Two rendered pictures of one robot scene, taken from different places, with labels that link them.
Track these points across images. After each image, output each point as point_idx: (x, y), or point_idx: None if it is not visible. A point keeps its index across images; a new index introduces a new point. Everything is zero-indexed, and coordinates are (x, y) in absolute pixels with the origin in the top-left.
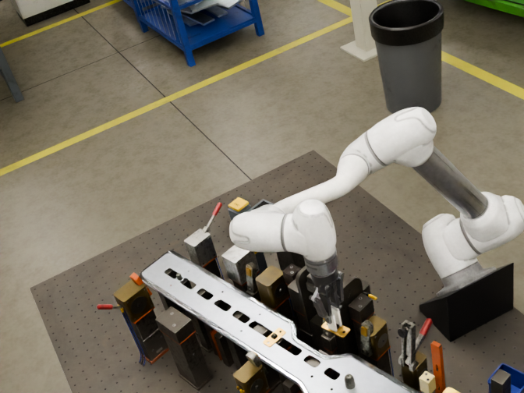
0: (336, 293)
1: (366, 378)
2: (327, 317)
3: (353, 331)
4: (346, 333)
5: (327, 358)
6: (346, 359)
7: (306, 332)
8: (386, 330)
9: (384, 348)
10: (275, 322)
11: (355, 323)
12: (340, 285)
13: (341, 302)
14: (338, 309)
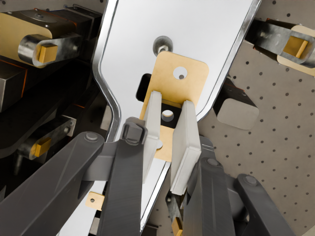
0: (112, 218)
1: (138, 19)
2: (243, 174)
3: (34, 86)
4: (185, 60)
5: (118, 109)
6: (108, 74)
7: (52, 155)
8: (14, 11)
9: (49, 15)
10: (77, 213)
11: (26, 84)
12: (25, 232)
13: (4, 131)
14: (150, 138)
